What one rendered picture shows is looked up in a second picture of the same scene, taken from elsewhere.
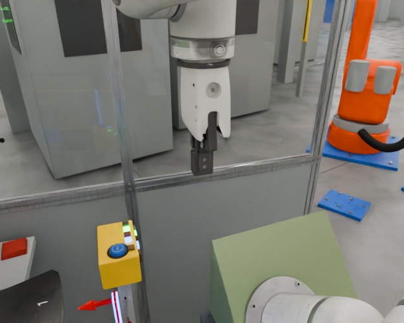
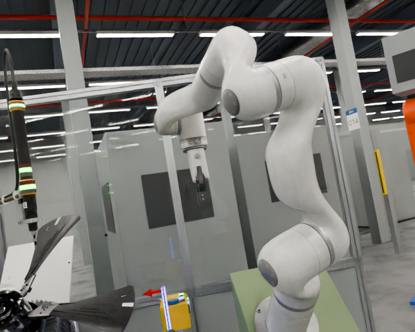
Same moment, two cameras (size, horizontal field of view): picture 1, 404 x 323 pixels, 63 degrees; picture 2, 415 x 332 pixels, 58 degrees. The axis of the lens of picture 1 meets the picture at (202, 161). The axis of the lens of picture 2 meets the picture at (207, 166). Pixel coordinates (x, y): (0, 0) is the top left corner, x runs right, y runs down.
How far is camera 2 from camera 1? 76 cm
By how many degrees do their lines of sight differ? 33
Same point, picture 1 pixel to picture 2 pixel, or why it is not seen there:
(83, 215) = (155, 319)
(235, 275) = (247, 294)
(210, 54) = (194, 143)
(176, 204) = (232, 309)
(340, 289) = (333, 306)
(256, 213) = not seen: hidden behind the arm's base
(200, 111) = (192, 166)
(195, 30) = (186, 135)
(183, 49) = (183, 143)
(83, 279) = not seen: outside the picture
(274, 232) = not seen: hidden behind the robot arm
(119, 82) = (179, 207)
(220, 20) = (195, 130)
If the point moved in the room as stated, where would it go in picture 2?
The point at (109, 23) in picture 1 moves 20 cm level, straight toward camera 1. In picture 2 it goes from (171, 170) to (168, 168)
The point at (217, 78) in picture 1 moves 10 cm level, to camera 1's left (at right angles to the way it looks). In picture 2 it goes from (197, 151) to (166, 157)
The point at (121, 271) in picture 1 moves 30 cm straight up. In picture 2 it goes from (175, 315) to (162, 231)
